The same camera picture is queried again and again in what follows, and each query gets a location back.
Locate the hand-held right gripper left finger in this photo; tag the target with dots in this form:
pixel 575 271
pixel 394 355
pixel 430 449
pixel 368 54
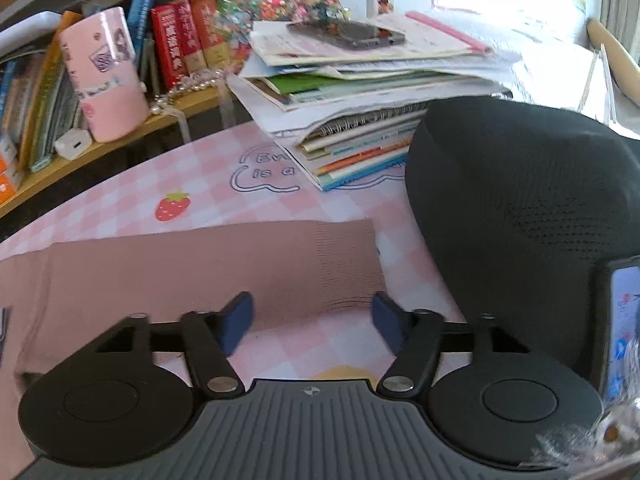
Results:
pixel 235 322

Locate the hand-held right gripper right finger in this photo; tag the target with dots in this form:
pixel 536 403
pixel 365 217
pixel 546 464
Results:
pixel 390 322

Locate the pink-brown sweater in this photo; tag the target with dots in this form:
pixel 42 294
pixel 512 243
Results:
pixel 200 270

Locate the black mesh chair back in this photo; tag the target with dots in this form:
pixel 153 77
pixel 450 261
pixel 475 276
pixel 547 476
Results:
pixel 500 210

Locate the white wooden bookshelf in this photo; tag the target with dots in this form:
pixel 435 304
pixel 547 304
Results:
pixel 100 155

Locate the stack of books and papers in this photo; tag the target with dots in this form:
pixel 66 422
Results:
pixel 350 110

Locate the fluffy crystal ball charm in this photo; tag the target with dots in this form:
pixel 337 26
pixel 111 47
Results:
pixel 575 442

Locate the smartphone with colourful screen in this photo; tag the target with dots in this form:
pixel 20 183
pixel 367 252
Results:
pixel 625 320

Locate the white charger plug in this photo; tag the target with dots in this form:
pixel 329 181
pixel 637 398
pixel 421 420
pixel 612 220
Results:
pixel 74 145

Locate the pink sticker tumbler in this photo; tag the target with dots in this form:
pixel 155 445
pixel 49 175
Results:
pixel 107 80

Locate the red standing dictionary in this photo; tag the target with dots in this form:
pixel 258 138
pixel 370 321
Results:
pixel 205 30
pixel 170 45

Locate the row of leaning picture books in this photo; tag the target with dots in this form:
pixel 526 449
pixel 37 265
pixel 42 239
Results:
pixel 45 105

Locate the dark smartphone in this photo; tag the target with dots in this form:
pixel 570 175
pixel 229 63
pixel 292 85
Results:
pixel 350 35

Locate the colourful bead ornament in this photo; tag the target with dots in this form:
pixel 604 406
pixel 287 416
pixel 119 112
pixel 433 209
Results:
pixel 270 5

